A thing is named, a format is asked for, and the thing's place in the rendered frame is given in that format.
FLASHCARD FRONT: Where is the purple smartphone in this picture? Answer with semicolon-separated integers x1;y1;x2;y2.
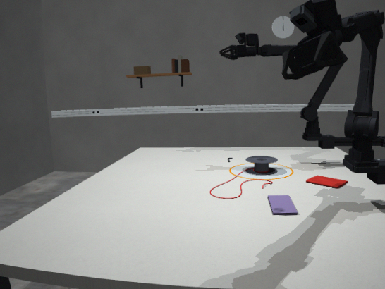
268;195;298;215

